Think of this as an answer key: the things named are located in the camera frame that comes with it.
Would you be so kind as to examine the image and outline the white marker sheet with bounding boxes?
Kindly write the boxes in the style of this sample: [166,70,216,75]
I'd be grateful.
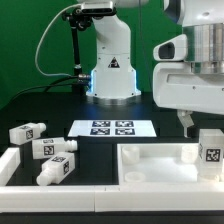
[68,120,156,137]

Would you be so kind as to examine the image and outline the black camera stand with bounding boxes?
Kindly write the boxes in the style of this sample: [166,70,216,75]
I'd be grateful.
[62,9,92,96]

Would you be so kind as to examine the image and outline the grey cable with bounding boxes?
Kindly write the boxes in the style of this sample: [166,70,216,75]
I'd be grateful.
[34,3,91,81]

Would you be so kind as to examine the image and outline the white U-shaped fence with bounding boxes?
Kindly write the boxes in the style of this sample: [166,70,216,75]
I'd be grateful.
[0,145,224,213]

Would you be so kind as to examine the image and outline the white square tabletop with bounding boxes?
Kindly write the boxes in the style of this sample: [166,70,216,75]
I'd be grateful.
[116,143,224,186]

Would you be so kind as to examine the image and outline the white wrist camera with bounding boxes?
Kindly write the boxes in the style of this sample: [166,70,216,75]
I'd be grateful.
[153,34,188,61]

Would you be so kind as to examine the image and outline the black cables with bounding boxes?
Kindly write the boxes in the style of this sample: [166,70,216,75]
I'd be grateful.
[9,75,91,101]

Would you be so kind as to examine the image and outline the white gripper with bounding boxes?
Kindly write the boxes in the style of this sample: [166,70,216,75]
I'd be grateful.
[153,62,224,138]

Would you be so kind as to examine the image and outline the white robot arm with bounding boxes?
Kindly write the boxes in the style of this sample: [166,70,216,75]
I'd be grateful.
[77,0,224,128]

